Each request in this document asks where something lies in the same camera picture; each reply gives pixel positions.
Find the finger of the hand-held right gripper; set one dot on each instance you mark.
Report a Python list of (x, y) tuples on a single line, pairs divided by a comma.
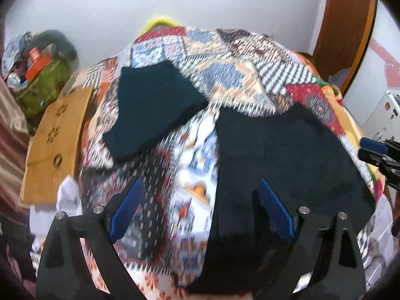
[(373, 144), (375, 157)]

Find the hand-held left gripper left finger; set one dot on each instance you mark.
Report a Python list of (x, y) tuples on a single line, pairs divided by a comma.
[(128, 206)]

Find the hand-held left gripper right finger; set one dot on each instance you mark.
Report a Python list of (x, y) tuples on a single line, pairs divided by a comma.
[(276, 209)]

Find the black pants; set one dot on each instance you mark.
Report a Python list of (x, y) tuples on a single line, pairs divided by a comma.
[(281, 156)]

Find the folded dark pants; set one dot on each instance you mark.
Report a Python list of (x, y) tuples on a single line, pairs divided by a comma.
[(156, 106)]

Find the white plastic box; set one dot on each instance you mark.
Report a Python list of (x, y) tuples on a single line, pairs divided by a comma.
[(382, 115)]

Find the white cloth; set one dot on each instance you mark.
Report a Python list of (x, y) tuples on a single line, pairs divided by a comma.
[(67, 193)]

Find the wooden lap desk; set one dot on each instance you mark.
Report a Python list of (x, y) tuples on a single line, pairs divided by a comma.
[(53, 150)]

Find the brown wooden door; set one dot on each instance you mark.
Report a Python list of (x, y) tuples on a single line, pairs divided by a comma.
[(343, 25)]

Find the striped orange blanket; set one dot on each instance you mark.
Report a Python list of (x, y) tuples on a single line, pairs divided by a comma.
[(100, 75)]

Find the striped brown curtain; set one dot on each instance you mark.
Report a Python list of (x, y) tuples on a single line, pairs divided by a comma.
[(12, 137)]

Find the patchwork quilt bed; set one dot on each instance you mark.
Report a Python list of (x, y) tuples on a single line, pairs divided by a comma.
[(231, 65)]

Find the orange box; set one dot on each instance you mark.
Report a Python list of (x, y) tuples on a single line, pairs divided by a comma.
[(36, 64)]

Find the yellow headboard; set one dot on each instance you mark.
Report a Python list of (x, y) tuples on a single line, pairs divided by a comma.
[(161, 23)]

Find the pile of clothes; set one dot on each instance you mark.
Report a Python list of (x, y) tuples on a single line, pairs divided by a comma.
[(15, 50)]

